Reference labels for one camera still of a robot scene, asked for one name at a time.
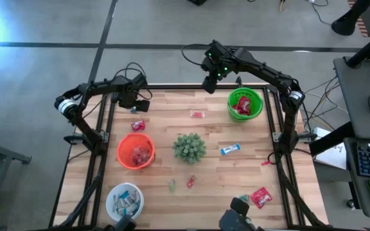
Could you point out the grey metal bracket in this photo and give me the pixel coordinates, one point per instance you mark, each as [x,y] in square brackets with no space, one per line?
[276,137]

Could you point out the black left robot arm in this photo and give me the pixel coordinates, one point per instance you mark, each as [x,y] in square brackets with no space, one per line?
[88,88]

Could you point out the orange pumpkin face bucket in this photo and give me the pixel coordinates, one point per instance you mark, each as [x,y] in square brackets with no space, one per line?
[124,150]

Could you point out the red Skittles candy pack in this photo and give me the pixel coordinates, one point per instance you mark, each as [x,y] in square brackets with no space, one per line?
[234,107]
[138,125]
[244,104]
[261,197]

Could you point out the white paper sheet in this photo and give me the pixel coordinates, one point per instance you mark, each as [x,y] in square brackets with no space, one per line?
[332,158]

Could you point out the orange striped rug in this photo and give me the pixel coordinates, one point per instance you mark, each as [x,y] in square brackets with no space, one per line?
[362,29]

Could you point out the grey desk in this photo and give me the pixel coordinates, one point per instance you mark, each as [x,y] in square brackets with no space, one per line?
[361,199]
[355,96]

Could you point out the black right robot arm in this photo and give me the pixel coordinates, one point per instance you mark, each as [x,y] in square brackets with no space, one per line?
[268,75]

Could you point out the white plastic bucket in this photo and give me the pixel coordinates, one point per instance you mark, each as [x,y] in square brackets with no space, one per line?
[109,205]

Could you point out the red candy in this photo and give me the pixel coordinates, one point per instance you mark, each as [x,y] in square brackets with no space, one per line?
[190,182]
[198,114]
[144,161]

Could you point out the black diagonal pole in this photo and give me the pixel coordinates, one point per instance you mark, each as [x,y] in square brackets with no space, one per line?
[332,138]
[368,48]

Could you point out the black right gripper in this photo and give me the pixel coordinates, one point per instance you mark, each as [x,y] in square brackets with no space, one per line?
[218,61]

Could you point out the green plastic bucket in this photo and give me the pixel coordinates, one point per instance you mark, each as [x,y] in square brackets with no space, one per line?
[259,102]

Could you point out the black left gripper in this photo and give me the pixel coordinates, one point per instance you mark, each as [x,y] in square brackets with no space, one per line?
[127,100]

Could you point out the pink candy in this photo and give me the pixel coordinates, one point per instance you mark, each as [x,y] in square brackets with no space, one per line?
[137,150]

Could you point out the artificial succulent in patterned pot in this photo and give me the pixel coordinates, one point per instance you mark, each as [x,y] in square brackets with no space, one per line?
[189,148]

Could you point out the black stand foot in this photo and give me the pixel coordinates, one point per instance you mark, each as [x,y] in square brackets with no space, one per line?
[344,25]

